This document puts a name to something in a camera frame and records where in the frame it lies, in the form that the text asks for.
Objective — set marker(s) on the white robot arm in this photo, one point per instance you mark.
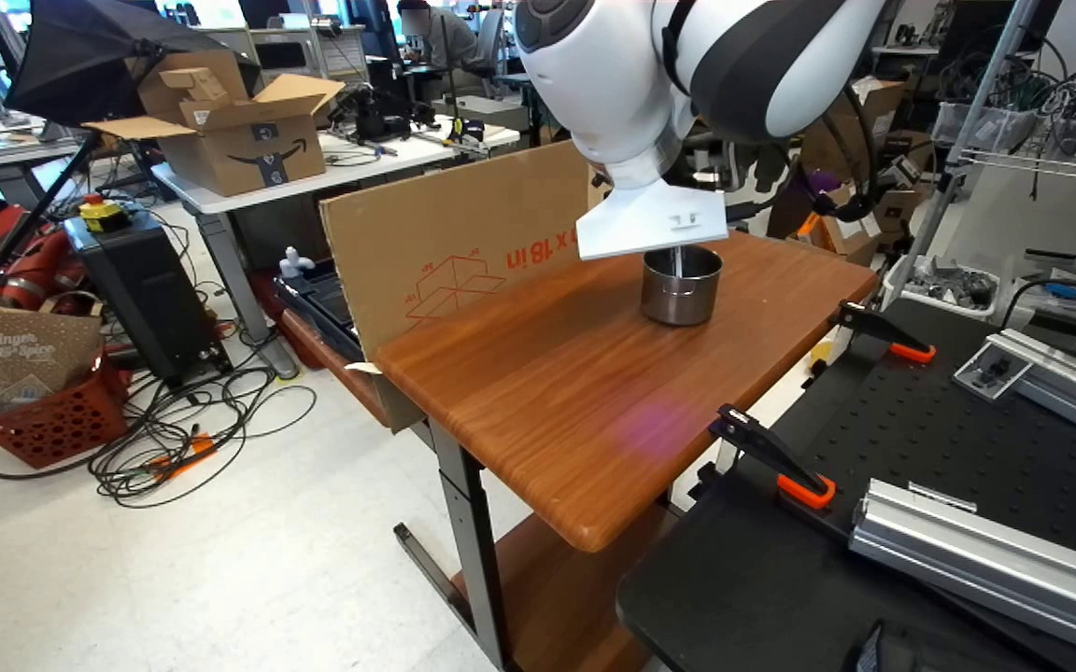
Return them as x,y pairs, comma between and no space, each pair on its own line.
689,61

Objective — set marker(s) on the steel pot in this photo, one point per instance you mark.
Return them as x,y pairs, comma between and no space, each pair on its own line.
682,298

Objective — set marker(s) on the brown cardboard sheet red print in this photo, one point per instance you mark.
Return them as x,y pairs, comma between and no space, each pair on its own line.
465,248

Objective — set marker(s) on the grey desk leg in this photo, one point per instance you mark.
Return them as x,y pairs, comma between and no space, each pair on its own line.
475,536

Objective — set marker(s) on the white work table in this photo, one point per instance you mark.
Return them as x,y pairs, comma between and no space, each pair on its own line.
352,161

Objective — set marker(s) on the orange black clamp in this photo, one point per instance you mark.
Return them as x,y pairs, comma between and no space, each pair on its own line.
777,456
896,332

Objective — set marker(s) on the large open cardboard box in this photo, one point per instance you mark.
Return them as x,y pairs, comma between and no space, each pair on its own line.
241,144

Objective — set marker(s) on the black computer case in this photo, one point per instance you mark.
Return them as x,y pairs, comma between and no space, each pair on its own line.
148,298

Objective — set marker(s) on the yellow red emergency button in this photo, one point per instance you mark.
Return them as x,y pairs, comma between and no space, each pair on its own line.
104,215

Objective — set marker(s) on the red plastic basket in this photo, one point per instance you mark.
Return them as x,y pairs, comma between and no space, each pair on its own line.
57,421

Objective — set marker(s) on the black softbox light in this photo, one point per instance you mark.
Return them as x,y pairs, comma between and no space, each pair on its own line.
104,49

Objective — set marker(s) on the brown paper bag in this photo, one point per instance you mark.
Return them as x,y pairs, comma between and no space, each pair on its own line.
9,357

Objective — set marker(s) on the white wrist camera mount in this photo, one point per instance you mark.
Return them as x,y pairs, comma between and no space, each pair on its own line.
657,222

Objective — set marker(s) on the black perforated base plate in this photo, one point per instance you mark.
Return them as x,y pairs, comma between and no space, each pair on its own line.
936,433

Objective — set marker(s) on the silver rail end bracket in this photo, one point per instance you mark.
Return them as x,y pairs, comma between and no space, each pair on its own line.
991,369

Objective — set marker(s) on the aluminium rail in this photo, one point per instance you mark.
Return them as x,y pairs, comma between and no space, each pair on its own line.
1073,387
999,563

